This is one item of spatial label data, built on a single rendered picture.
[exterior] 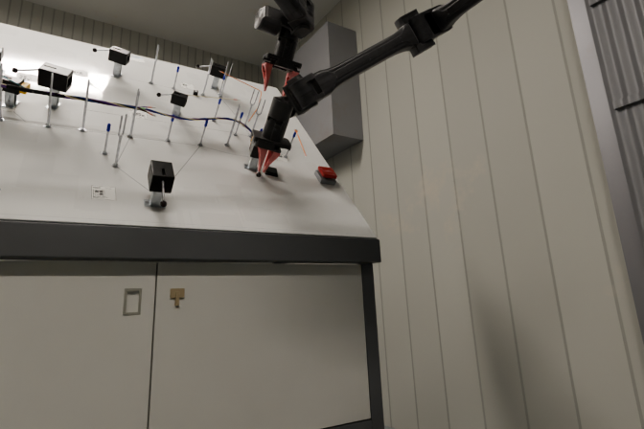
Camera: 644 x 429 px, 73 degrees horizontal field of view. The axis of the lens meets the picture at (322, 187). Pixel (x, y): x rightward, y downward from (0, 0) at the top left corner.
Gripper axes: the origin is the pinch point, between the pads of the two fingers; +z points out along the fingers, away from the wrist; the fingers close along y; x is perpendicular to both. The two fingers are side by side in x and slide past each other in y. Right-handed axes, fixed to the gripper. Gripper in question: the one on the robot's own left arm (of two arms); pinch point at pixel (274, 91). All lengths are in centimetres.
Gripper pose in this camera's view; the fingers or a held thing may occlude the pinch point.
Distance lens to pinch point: 127.7
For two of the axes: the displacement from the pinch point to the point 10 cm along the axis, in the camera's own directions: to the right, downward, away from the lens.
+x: 3.1, 1.6, -9.4
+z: -2.6, 9.6, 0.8
